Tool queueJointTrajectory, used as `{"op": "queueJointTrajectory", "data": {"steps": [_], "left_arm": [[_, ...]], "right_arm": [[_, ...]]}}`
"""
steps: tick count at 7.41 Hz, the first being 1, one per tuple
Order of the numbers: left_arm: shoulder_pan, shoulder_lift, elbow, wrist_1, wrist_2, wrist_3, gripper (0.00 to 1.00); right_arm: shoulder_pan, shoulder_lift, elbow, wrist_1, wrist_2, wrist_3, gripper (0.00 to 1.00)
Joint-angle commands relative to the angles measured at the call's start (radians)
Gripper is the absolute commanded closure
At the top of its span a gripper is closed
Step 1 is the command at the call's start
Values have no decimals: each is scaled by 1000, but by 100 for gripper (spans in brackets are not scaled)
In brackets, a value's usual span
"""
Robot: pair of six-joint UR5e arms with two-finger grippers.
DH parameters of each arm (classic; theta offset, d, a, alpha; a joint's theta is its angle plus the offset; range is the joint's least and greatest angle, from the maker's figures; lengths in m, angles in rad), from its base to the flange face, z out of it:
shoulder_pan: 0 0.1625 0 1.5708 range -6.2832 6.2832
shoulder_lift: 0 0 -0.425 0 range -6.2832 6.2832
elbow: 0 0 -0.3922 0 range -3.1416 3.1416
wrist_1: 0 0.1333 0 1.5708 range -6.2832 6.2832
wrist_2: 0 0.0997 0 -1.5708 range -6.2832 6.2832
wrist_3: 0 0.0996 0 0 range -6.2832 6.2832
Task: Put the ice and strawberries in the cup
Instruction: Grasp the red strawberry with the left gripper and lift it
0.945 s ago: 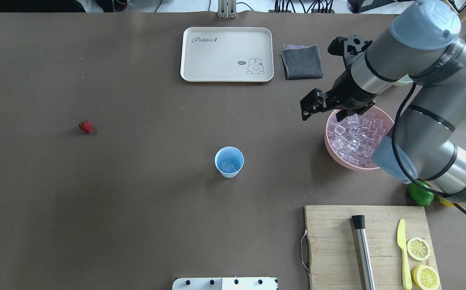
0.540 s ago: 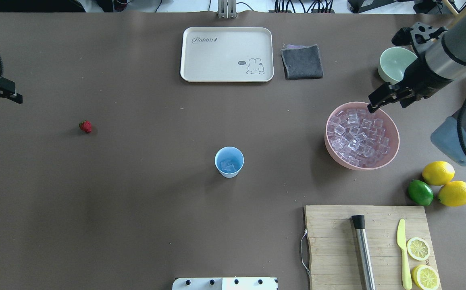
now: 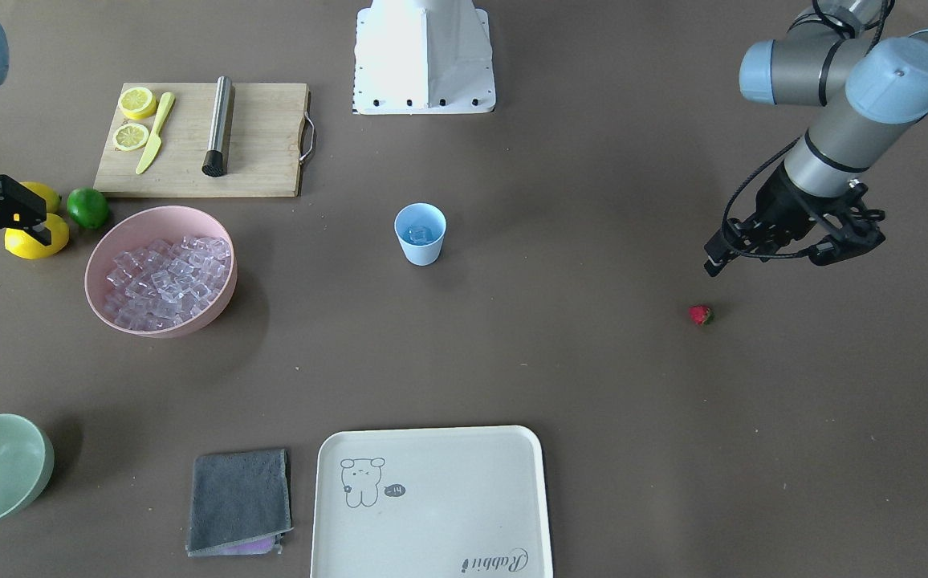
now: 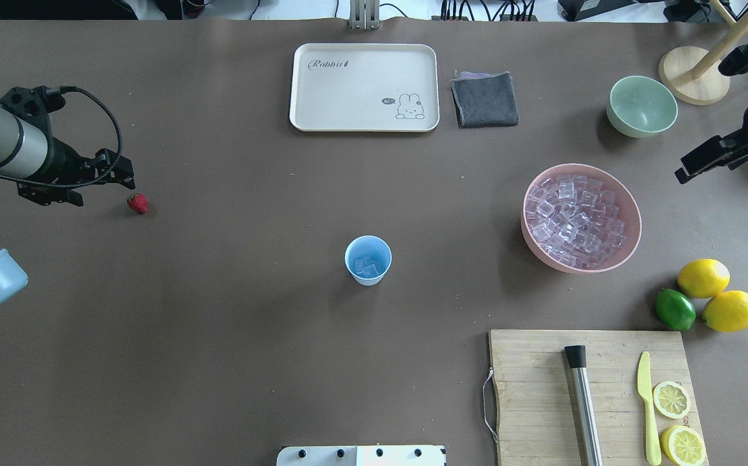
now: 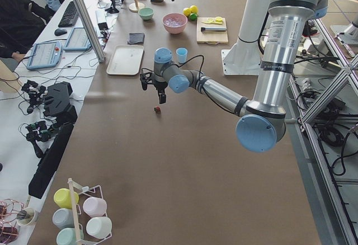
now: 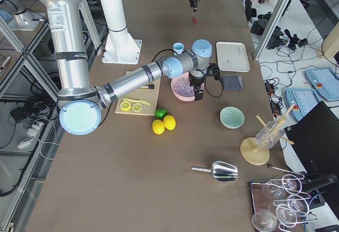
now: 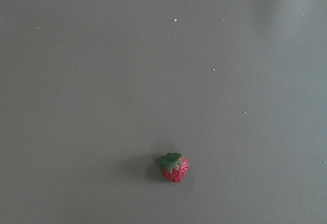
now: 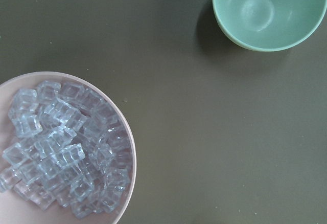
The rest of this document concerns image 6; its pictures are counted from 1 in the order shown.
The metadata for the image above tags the pink bowl with ice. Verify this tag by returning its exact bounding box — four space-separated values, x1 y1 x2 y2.
171 73 195 102

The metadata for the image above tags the light blue cup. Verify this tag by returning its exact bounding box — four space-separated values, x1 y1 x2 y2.
173 42 184 55

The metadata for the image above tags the steel ice scoop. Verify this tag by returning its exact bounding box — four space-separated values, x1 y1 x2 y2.
191 160 238 183

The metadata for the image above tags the dark grey folded cloth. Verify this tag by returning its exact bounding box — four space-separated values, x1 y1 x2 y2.
222 75 244 91

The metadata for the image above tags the beige plastic tray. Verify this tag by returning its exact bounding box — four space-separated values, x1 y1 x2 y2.
216 41 250 73

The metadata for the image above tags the mint green bowl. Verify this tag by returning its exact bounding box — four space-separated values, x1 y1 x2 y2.
219 106 245 129

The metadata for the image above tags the yellow lemon upper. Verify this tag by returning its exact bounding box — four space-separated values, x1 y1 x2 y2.
163 115 176 130

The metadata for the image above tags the yellow lemon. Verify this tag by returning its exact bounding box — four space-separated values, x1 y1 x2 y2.
152 119 165 135
163 115 176 130

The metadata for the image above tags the green lime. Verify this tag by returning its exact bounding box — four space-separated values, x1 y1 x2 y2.
155 109 168 119

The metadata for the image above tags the wooden cutting board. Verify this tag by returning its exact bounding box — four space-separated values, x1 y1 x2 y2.
115 78 160 116

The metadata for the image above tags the yellow lemon lower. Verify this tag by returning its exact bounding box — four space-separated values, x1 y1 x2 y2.
152 119 165 135

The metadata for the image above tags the lemon slice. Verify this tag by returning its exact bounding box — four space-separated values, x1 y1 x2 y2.
120 101 132 111
132 103 142 112

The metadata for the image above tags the yellow plastic knife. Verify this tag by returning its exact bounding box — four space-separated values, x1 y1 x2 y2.
122 97 151 105

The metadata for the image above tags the clear glass on stand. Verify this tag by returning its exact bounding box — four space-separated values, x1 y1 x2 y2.
255 121 284 149

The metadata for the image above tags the black monitor lying flat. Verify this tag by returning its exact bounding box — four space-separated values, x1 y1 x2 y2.
285 101 338 175

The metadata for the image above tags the wine glass rack tray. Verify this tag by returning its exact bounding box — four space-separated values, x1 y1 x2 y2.
249 173 318 231

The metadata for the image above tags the knife with black handle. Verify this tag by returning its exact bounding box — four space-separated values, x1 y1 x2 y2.
140 84 155 90

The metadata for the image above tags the aluminium frame post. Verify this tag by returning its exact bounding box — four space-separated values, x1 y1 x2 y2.
253 0 289 61

